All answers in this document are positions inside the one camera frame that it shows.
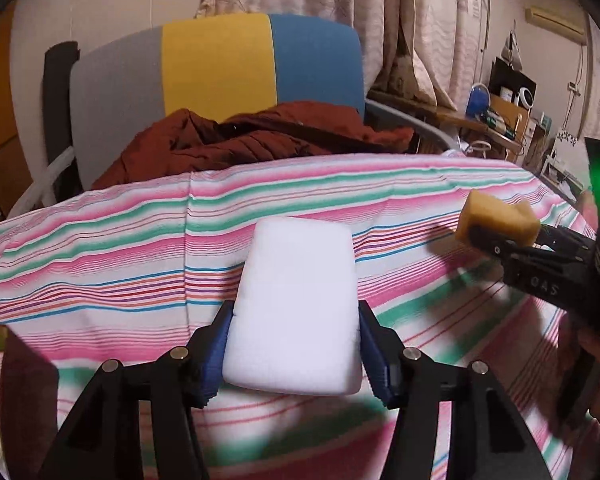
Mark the air conditioner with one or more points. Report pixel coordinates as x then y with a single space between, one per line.
555 22

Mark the cardboard box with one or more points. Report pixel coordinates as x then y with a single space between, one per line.
400 79

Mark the striped tablecloth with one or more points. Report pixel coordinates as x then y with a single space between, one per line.
105 260

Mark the white round device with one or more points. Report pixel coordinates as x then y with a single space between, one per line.
526 97

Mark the wooden cabinet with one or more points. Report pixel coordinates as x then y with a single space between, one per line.
0 110

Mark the grey metal rail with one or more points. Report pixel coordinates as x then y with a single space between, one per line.
405 120

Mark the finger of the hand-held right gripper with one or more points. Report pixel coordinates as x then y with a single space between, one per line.
570 241
545 275

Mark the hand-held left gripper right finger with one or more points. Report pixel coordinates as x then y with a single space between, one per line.
380 365

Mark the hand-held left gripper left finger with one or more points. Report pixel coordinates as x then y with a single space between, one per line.
215 360

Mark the white sponge block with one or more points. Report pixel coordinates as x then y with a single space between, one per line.
295 310

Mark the grey yellow blue chair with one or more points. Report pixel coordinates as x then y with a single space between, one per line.
120 100

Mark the patterned curtain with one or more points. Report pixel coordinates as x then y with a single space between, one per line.
380 10

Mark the blue round fan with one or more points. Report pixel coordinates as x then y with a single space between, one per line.
478 101

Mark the black rolled mat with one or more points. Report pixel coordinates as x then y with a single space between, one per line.
57 90

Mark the yellow sponge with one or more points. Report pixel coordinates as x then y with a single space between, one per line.
485 210

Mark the dark red jacket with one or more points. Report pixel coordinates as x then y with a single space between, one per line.
205 145

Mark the black box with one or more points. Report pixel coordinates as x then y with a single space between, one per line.
505 75

